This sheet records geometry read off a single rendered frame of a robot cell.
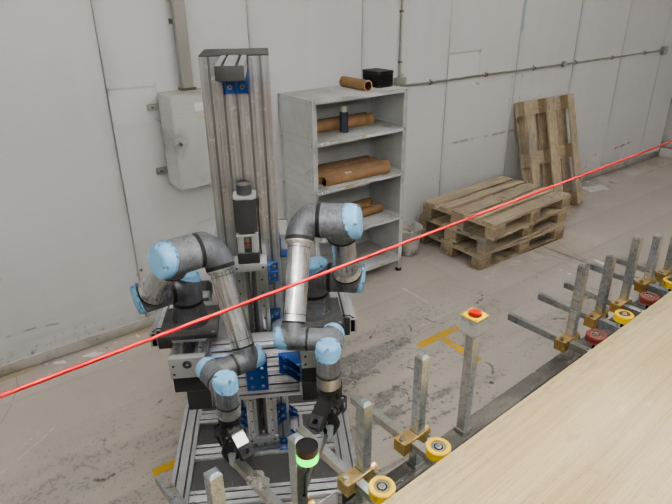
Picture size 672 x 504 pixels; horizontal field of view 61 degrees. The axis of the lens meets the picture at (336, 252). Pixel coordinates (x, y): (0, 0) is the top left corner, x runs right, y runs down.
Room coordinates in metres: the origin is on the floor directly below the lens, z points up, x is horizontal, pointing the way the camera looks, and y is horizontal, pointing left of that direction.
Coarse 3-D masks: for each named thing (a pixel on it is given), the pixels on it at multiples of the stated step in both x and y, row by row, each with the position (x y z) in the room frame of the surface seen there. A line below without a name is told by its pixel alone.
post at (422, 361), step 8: (416, 360) 1.50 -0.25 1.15; (424, 360) 1.49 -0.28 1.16; (416, 368) 1.50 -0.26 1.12; (424, 368) 1.49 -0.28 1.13; (416, 376) 1.50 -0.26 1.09; (424, 376) 1.49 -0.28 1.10; (416, 384) 1.50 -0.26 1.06; (424, 384) 1.49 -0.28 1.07; (416, 392) 1.49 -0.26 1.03; (424, 392) 1.49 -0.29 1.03; (416, 400) 1.49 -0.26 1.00; (424, 400) 1.49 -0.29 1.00; (416, 408) 1.49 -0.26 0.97; (424, 408) 1.50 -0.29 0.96; (416, 416) 1.49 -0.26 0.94; (424, 416) 1.50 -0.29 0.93; (416, 424) 1.49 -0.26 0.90; (424, 424) 1.50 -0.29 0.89; (416, 432) 1.49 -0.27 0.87; (416, 456) 1.48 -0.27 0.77; (416, 464) 1.48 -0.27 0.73
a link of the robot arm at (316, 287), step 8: (312, 264) 1.98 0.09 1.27; (320, 264) 1.97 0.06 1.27; (328, 264) 1.99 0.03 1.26; (312, 272) 1.94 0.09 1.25; (320, 272) 1.95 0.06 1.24; (312, 280) 1.94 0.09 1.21; (320, 280) 1.94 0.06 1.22; (328, 280) 1.94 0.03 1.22; (312, 288) 1.94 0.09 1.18; (320, 288) 1.95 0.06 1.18; (328, 288) 1.94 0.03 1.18; (312, 296) 1.94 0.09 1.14; (320, 296) 1.95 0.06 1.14
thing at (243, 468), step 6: (234, 462) 1.37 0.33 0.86; (240, 462) 1.37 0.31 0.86; (246, 462) 1.37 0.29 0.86; (240, 468) 1.34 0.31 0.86; (246, 468) 1.34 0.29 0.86; (240, 474) 1.34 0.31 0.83; (246, 474) 1.32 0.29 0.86; (258, 492) 1.26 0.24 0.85; (264, 492) 1.25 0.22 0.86; (270, 492) 1.25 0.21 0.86; (264, 498) 1.23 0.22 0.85; (270, 498) 1.22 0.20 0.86; (276, 498) 1.22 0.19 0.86
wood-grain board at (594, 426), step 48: (624, 336) 2.00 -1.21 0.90; (576, 384) 1.69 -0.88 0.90; (624, 384) 1.69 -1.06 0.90; (480, 432) 1.45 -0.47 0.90; (528, 432) 1.45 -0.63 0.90; (576, 432) 1.44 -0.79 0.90; (624, 432) 1.44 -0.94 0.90; (432, 480) 1.25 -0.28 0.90; (480, 480) 1.25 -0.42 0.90; (528, 480) 1.24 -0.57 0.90; (576, 480) 1.24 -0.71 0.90; (624, 480) 1.24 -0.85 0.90
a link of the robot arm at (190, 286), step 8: (192, 272) 1.92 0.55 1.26; (184, 280) 1.89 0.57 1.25; (192, 280) 1.90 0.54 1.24; (200, 280) 1.94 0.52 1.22; (176, 288) 1.87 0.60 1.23; (184, 288) 1.88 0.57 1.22; (192, 288) 1.90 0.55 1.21; (200, 288) 1.94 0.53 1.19; (176, 296) 1.86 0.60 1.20; (184, 296) 1.88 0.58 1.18; (192, 296) 1.90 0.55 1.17; (200, 296) 1.93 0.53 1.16; (176, 304) 1.90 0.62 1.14; (184, 304) 1.89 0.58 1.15; (192, 304) 1.90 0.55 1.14
